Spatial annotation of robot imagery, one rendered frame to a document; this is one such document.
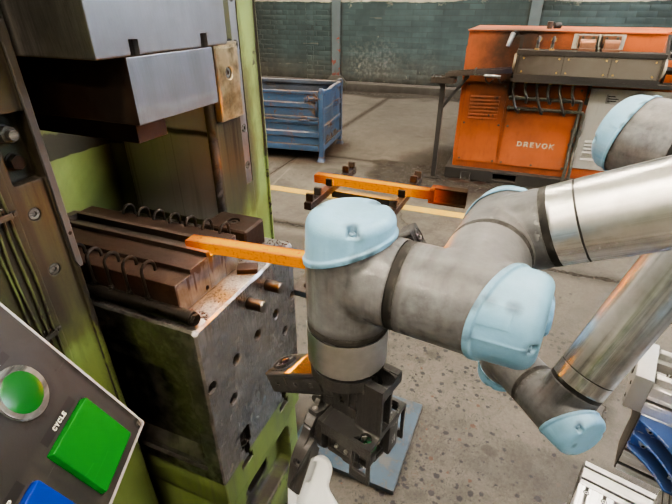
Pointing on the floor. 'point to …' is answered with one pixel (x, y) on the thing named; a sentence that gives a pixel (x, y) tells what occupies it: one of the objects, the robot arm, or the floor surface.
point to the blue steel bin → (303, 114)
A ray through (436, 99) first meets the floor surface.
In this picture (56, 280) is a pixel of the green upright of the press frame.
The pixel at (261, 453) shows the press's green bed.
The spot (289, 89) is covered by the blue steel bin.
